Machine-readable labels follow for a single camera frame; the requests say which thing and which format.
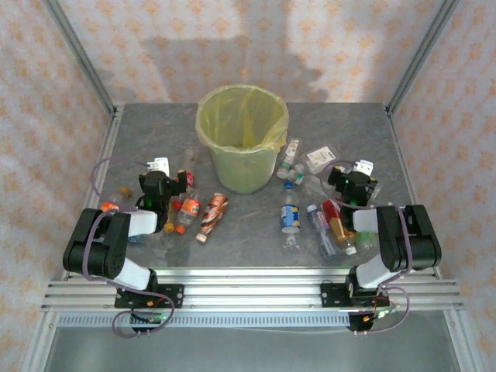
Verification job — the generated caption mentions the orange label soda bottle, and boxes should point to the orange label soda bottle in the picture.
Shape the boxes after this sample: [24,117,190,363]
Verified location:
[177,191,202,236]

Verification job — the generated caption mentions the orange label bottle brown cap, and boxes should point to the orange label bottle brown cap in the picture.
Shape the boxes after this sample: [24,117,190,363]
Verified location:
[101,185,133,213]

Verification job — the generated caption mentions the red label amber tea bottle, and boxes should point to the red label amber tea bottle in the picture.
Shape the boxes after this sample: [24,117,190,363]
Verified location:
[320,198,357,256]

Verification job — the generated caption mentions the brown striped label bottle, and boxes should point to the brown striped label bottle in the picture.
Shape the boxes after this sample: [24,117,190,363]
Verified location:
[195,192,229,244]

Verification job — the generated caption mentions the clear bottle green white cap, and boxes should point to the clear bottle green white cap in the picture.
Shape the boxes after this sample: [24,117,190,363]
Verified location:
[291,173,330,195]

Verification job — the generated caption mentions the clear bottle white label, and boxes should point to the clear bottle white label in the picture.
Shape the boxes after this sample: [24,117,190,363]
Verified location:
[298,145,336,174]

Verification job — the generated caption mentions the green plastic bin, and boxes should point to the green plastic bin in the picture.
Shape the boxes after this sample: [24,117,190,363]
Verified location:
[208,143,278,194]

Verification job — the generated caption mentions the blue yellow label water bottle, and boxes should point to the blue yellow label water bottle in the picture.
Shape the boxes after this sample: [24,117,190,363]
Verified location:
[279,181,303,249]

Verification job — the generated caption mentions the clear bottle green neck band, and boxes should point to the clear bottle green neck band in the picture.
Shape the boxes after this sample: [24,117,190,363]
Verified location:
[276,138,301,180]

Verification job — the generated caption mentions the yellow-green trash bin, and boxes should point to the yellow-green trash bin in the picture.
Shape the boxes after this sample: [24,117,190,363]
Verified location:
[195,84,291,153]

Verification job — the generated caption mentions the clear crushed plastic bottle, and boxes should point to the clear crushed plastic bottle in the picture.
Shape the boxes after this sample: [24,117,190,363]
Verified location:
[354,231,380,250]

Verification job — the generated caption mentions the small green circuit board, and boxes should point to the small green circuit board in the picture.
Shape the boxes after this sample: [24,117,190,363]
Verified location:
[362,305,400,322]
[131,312,166,326]

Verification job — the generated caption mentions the grey metal lower panel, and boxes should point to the grey metal lower panel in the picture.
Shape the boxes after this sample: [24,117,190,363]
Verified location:
[44,327,460,372]

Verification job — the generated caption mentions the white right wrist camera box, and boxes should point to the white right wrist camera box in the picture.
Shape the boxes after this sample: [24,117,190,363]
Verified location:
[354,158,376,176]

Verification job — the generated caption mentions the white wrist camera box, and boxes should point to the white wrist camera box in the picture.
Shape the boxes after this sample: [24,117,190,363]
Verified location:
[150,156,171,175]
[354,158,376,176]

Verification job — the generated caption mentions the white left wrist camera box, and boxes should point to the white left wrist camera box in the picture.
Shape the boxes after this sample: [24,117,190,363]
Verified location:
[150,156,171,175]

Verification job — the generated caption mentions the aluminium table side rail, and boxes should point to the aluminium table side rail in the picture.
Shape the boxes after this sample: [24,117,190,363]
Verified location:
[61,106,125,282]
[385,110,443,279]

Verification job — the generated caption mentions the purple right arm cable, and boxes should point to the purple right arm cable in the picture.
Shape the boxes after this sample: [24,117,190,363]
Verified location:
[320,159,411,337]

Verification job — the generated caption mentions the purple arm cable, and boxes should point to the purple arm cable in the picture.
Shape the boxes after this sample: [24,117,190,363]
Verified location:
[320,159,411,337]
[83,157,176,339]

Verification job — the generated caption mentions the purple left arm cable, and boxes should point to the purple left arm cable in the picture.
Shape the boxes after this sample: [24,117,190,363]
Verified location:
[83,157,176,339]

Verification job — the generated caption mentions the aluminium mounting rail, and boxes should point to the aluminium mounting rail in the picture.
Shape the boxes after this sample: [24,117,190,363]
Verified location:
[40,267,465,312]

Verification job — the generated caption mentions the aluminium frame post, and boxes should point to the aluminium frame post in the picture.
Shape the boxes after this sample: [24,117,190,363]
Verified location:
[386,0,461,116]
[41,0,119,117]

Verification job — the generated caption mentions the grey slotted cable duct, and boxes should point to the grey slotted cable duct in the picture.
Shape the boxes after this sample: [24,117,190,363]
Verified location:
[57,312,352,329]

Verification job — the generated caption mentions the aluminium frame leg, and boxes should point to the aluminium frame leg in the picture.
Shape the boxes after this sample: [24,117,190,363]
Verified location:
[443,309,487,372]
[21,309,59,372]

